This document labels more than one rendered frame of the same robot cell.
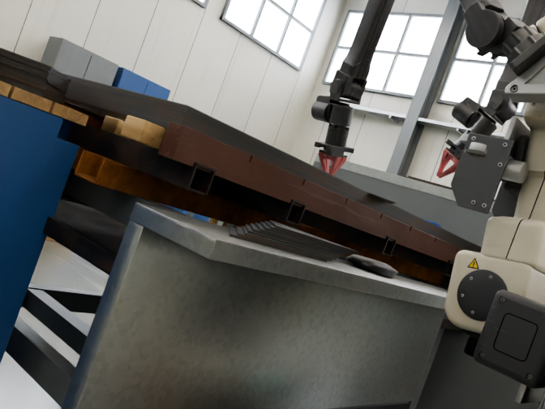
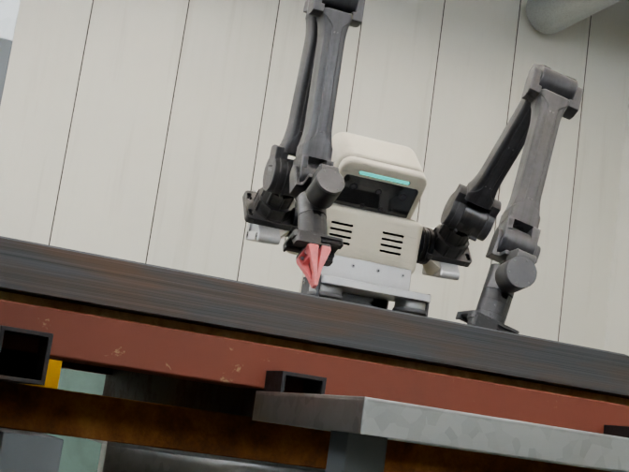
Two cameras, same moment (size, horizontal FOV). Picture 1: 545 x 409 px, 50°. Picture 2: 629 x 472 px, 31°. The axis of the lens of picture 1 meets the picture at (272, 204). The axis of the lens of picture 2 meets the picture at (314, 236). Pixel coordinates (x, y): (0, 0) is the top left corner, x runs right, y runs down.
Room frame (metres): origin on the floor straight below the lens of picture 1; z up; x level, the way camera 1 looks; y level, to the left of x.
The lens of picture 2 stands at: (3.54, 0.58, 0.71)
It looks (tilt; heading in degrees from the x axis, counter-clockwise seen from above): 10 degrees up; 208
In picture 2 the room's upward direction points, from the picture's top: 8 degrees clockwise
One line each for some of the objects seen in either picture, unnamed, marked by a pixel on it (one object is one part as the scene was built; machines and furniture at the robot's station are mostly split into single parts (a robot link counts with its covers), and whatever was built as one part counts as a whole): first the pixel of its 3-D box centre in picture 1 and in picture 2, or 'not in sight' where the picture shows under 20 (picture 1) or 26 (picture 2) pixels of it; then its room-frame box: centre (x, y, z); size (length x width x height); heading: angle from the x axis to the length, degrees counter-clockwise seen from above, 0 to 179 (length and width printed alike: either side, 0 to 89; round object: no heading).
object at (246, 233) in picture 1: (280, 235); not in sight; (1.14, -0.03, 0.70); 0.39 x 0.12 x 0.04; 140
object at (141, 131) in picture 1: (143, 131); not in sight; (1.07, 0.27, 0.79); 0.06 x 0.05 x 0.04; 50
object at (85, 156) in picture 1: (326, 241); not in sight; (1.73, -0.19, 0.70); 1.66 x 0.08 x 0.05; 140
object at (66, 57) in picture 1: (64, 109); not in sight; (9.20, 3.57, 0.97); 1.00 x 0.49 x 1.95; 138
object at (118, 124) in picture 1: (118, 127); not in sight; (1.43, 0.42, 0.79); 0.06 x 0.05 x 0.04; 50
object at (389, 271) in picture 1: (374, 265); not in sight; (1.43, -0.28, 0.69); 0.20 x 0.10 x 0.03; 147
